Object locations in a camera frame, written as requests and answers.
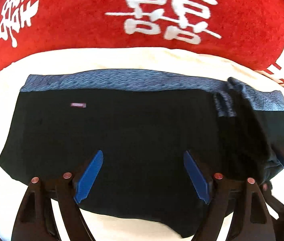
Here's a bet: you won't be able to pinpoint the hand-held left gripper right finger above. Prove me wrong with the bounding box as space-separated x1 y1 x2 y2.
183 151 276 241

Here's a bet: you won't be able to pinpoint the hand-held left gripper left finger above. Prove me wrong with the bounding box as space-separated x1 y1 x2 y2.
11 150 104 241

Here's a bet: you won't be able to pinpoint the black pants with blue trim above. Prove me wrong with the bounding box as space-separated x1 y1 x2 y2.
0 69 284 239

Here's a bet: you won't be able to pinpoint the cream cloth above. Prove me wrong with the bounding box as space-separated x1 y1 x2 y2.
0 47 284 241

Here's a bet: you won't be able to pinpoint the red printed blanket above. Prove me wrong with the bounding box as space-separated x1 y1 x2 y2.
0 0 284 117

